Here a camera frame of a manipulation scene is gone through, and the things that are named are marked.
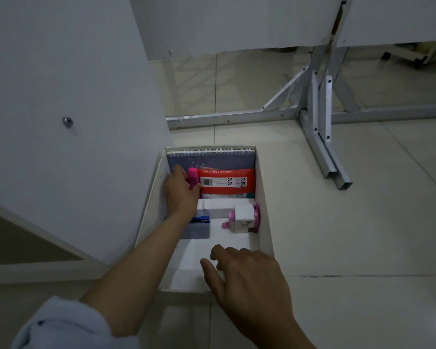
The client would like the grey metal partition stand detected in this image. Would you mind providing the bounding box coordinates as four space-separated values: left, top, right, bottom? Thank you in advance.
166 43 436 191

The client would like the person's right hand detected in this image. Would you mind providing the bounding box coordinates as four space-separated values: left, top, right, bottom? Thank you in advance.
200 245 298 340

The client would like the person's left forearm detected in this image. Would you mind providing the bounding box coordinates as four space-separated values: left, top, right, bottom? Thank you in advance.
79 210 197 339

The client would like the blue stapler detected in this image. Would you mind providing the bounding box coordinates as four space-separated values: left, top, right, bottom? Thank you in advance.
190 209 211 224

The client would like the blue-grey spiral notebook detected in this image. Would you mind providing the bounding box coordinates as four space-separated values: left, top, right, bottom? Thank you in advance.
166 147 256 179

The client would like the person's right forearm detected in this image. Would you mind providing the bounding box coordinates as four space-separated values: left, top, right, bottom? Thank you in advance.
252 317 317 349

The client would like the light blue sleeve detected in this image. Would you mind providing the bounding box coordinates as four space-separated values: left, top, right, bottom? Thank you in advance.
10 295 114 349

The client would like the red plastic packet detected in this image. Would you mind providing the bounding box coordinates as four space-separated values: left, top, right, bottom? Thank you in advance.
197 167 256 196

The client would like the white desk cabinet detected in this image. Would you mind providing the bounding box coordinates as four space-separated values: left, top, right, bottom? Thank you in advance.
0 0 176 286

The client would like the person's left hand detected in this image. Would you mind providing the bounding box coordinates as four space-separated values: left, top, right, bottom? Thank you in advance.
164 165 202 219

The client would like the grey-blue flat case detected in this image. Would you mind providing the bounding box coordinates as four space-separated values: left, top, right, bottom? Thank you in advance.
179 222 211 240

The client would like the white partition panel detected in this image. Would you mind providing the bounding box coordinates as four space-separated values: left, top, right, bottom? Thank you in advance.
128 0 344 62
334 0 436 48

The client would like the white open drawer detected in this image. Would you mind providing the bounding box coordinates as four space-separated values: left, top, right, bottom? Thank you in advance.
134 144 276 306

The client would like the pink highlighter pen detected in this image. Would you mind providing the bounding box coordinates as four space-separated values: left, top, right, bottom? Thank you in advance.
187 167 201 191

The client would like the white and pink pencil sharpener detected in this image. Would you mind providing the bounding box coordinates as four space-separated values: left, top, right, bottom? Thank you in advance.
222 201 261 235

